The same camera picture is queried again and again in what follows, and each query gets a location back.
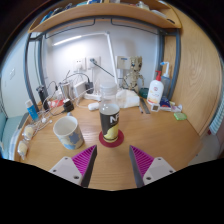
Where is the white wall socket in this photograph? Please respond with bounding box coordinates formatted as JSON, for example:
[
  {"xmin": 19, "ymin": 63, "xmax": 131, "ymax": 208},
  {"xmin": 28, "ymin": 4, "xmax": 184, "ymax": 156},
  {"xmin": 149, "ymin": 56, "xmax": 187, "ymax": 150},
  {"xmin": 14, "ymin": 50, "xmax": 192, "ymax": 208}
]
[{"xmin": 73, "ymin": 56, "xmax": 100, "ymax": 72}]

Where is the black power adapter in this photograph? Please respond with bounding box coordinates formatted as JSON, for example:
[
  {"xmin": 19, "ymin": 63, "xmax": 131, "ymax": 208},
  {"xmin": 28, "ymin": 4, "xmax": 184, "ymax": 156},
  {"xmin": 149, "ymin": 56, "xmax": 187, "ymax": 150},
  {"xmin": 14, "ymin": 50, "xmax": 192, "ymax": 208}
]
[{"xmin": 84, "ymin": 81, "xmax": 95, "ymax": 95}]

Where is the dark grey laptop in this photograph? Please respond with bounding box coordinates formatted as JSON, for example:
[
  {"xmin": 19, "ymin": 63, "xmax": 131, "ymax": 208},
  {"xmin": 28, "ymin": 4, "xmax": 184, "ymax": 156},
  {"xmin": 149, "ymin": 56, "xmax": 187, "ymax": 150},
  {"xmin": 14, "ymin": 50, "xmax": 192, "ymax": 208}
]
[{"xmin": 18, "ymin": 112, "xmax": 30, "ymax": 130}]

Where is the small green block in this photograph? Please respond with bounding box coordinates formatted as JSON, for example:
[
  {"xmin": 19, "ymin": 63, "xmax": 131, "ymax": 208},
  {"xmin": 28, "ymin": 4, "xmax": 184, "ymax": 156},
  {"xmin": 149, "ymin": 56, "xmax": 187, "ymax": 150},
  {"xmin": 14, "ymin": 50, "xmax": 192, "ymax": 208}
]
[{"xmin": 173, "ymin": 112, "xmax": 188, "ymax": 122}]

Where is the flat round red coaster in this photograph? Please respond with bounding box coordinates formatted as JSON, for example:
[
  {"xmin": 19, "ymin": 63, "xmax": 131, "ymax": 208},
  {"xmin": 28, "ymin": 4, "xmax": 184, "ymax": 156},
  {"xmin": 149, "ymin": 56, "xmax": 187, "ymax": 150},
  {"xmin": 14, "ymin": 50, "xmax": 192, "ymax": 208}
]
[{"xmin": 98, "ymin": 129, "xmax": 125, "ymax": 148}]

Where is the clear bottle with dark label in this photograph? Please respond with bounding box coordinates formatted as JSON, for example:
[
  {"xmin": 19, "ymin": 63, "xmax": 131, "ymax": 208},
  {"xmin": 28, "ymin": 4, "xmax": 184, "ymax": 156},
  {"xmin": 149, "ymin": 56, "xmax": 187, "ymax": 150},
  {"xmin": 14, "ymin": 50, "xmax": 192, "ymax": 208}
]
[{"xmin": 98, "ymin": 82, "xmax": 121, "ymax": 144}]

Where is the bed with checked blanket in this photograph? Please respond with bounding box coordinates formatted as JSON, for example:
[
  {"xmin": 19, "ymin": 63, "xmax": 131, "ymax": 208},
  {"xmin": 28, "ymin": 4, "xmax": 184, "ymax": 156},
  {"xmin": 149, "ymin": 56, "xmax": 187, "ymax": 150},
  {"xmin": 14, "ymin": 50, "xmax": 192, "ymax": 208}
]
[{"xmin": 0, "ymin": 111, "xmax": 24, "ymax": 160}]

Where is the blue and white tube bottle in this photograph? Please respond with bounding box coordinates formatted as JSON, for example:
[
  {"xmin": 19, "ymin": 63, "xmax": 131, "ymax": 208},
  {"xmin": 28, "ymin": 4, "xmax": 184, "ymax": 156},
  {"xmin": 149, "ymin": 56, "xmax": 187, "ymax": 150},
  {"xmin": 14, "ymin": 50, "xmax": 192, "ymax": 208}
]
[{"xmin": 25, "ymin": 99, "xmax": 40, "ymax": 122}]

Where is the white power adapter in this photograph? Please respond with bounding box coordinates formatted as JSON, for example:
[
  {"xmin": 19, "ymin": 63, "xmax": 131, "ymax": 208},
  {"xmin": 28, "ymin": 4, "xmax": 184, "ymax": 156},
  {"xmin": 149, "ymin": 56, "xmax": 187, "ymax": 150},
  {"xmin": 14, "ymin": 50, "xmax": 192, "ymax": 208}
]
[{"xmin": 72, "ymin": 80, "xmax": 87, "ymax": 98}]

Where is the wooden shelf unit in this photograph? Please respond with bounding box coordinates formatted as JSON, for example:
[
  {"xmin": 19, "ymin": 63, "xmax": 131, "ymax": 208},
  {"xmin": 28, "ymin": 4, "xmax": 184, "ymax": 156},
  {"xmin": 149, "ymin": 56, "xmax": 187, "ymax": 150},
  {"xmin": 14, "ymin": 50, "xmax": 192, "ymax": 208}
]
[{"xmin": 28, "ymin": 0, "xmax": 183, "ymax": 34}]

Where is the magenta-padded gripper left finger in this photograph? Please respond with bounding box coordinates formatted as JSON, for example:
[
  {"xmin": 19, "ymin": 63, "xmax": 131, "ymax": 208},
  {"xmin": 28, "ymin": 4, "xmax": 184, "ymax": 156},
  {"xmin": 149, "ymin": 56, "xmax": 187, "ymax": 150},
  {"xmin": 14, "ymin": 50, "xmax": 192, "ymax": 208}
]
[{"xmin": 48, "ymin": 144, "xmax": 98, "ymax": 188}]

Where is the white cup with blue print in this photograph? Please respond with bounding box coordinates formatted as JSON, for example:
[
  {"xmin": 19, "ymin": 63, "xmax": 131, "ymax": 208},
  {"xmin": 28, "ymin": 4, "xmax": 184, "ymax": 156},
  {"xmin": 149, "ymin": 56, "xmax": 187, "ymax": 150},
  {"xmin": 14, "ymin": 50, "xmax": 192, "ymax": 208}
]
[{"xmin": 52, "ymin": 115, "xmax": 85, "ymax": 151}]

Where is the brown tree figurine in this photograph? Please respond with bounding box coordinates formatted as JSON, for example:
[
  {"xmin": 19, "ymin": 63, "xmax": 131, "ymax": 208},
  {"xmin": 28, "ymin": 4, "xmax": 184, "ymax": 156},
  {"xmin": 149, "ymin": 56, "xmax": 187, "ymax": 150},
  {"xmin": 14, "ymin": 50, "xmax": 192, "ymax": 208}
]
[{"xmin": 123, "ymin": 55, "xmax": 145, "ymax": 94}]

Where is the small white oval mouse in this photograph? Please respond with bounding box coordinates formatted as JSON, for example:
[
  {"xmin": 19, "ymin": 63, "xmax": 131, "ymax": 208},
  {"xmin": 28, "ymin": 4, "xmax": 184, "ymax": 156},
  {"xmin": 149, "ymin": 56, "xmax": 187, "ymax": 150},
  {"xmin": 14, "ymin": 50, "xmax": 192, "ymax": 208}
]
[{"xmin": 87, "ymin": 101, "xmax": 101, "ymax": 112}]

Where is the wrapped pale bun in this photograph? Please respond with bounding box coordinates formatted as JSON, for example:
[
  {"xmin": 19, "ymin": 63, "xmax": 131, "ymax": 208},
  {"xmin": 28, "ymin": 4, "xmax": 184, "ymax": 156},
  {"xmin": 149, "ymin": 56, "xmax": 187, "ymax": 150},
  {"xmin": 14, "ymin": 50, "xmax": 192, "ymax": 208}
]
[
  {"xmin": 22, "ymin": 123, "xmax": 36, "ymax": 140},
  {"xmin": 17, "ymin": 139, "xmax": 30, "ymax": 159}
]

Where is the clear blue pump bottle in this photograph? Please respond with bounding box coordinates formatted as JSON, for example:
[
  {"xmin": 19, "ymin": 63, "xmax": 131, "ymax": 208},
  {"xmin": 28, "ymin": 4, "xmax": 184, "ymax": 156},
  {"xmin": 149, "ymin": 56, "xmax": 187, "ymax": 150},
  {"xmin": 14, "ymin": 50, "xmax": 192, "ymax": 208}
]
[{"xmin": 159, "ymin": 61, "xmax": 173, "ymax": 100}]

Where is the black electric shaver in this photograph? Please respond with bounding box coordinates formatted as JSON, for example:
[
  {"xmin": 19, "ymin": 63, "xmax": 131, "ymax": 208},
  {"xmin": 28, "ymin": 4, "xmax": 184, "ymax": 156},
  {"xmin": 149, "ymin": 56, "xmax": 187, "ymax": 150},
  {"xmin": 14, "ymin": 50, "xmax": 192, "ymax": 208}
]
[{"xmin": 35, "ymin": 85, "xmax": 49, "ymax": 111}]

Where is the white pump bottle red top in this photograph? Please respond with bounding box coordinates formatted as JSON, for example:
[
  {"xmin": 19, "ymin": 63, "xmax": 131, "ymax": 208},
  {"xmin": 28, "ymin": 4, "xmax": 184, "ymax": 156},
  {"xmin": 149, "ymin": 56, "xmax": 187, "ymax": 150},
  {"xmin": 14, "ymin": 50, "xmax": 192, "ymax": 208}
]
[{"xmin": 146, "ymin": 69, "xmax": 165, "ymax": 107}]

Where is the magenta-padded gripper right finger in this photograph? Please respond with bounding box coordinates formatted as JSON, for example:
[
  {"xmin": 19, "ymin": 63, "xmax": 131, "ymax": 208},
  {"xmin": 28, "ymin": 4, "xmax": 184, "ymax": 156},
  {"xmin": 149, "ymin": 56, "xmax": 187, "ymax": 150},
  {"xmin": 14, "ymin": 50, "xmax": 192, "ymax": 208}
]
[{"xmin": 128, "ymin": 144, "xmax": 177, "ymax": 188}]

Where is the white power strip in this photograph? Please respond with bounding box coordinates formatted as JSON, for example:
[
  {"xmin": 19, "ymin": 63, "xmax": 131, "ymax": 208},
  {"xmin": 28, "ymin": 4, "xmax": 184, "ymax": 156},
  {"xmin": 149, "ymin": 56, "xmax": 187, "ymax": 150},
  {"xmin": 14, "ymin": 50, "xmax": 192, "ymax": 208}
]
[{"xmin": 83, "ymin": 91, "xmax": 103, "ymax": 102}]

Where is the white desk lamp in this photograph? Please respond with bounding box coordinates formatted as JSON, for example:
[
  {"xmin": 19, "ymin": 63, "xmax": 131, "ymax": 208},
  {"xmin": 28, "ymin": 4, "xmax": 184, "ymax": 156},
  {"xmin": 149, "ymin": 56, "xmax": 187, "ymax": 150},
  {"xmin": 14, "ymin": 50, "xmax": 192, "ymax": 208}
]
[{"xmin": 51, "ymin": 31, "xmax": 119, "ymax": 86}]

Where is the white wall switch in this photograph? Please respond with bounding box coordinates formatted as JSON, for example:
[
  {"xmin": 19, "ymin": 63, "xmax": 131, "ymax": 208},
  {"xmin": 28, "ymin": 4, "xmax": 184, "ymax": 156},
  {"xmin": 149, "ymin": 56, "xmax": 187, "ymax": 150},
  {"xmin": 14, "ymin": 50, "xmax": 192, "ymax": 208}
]
[{"xmin": 9, "ymin": 68, "xmax": 17, "ymax": 81}]

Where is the small black charger cube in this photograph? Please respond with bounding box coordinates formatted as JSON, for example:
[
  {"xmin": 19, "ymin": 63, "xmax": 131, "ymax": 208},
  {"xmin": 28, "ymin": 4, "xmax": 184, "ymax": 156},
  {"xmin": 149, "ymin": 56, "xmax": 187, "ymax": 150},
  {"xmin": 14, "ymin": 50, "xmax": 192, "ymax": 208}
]
[{"xmin": 62, "ymin": 98, "xmax": 75, "ymax": 113}]

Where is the dark green round tin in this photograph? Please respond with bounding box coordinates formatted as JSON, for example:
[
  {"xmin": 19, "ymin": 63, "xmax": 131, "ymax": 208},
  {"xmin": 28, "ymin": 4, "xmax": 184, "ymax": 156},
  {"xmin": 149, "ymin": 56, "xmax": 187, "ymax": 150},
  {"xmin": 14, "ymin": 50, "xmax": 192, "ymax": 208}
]
[{"xmin": 139, "ymin": 87, "xmax": 150, "ymax": 99}]

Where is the steel tumbler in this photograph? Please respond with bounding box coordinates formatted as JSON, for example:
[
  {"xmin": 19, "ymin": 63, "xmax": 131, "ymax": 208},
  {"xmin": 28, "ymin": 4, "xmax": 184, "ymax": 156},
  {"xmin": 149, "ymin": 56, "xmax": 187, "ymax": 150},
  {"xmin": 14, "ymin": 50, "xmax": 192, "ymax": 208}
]
[{"xmin": 59, "ymin": 80, "xmax": 72, "ymax": 100}]

